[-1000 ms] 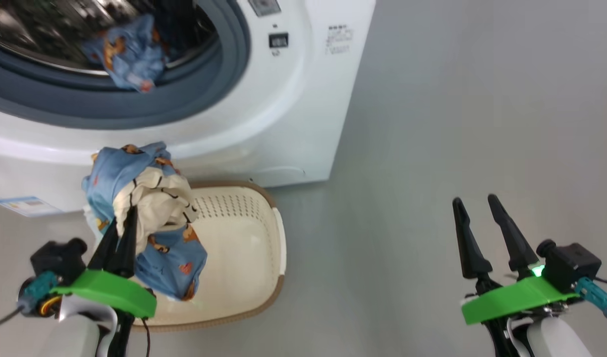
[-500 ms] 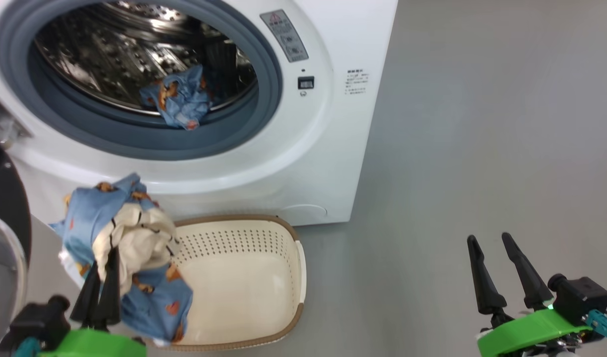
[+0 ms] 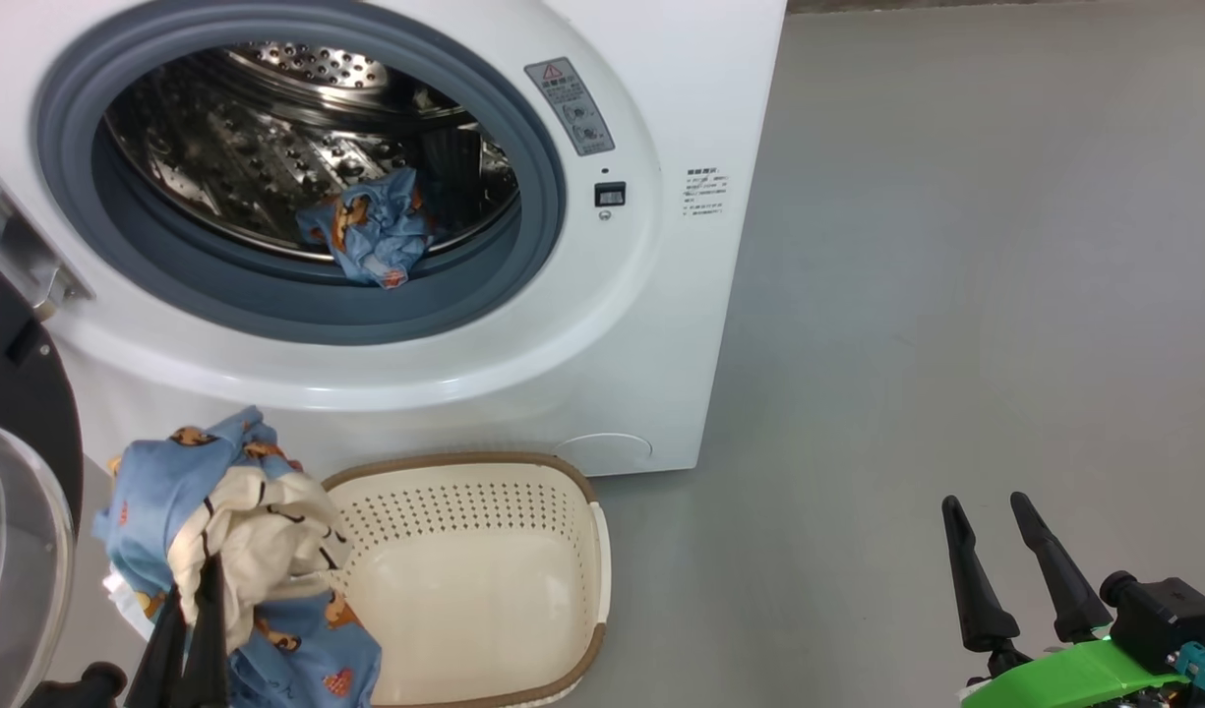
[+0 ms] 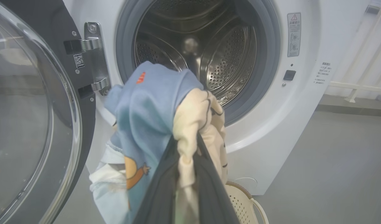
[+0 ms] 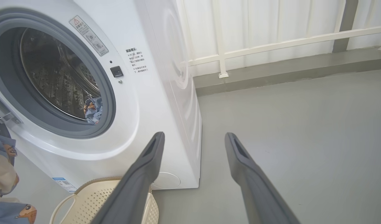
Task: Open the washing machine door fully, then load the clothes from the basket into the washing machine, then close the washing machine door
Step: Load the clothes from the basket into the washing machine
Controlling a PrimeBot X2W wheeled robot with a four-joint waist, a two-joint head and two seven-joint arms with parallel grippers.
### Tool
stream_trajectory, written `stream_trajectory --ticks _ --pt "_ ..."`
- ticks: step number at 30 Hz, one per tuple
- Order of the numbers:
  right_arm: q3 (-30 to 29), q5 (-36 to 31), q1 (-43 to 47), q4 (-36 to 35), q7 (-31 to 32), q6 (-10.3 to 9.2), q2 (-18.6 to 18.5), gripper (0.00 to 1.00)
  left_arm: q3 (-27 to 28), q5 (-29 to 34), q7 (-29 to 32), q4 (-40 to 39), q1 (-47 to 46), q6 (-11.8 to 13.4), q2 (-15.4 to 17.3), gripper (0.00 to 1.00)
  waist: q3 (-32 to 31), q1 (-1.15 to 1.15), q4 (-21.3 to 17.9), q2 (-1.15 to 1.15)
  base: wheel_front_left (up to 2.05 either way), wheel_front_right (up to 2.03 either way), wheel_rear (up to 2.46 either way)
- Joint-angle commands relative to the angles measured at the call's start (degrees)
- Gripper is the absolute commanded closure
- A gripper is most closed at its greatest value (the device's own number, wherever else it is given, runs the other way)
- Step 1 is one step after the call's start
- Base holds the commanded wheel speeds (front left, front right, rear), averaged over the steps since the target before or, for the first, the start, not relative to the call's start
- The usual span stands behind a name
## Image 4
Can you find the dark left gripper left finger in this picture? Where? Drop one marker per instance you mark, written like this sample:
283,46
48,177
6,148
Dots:
159,193

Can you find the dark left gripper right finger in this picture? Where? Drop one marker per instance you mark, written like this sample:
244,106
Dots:
212,196

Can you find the blue and cream garment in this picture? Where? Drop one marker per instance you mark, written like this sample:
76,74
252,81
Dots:
146,109

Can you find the black round glass washer door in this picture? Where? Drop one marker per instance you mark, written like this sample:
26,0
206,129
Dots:
28,109

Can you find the white front-load washing machine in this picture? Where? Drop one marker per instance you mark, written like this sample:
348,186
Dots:
265,124

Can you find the black door latch socket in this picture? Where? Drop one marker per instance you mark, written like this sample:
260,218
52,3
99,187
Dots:
289,75

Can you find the stainless steel washing machine drum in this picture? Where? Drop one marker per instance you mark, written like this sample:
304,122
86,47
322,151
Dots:
227,53

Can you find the chrome door hinge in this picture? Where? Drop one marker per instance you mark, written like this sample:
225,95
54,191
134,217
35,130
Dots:
95,56

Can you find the cream perforated laundry basket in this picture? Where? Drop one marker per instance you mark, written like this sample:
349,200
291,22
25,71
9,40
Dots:
240,202

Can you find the round white filter cover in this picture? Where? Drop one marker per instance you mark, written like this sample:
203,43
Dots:
246,181

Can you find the small QR code sticker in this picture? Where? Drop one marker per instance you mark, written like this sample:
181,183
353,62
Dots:
79,61

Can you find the small black text sticker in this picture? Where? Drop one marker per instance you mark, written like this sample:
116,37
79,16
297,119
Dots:
322,73

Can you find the grey warning sticker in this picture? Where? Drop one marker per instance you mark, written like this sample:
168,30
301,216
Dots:
294,34

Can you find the white metal rack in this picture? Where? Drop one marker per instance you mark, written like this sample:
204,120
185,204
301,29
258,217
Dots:
364,85

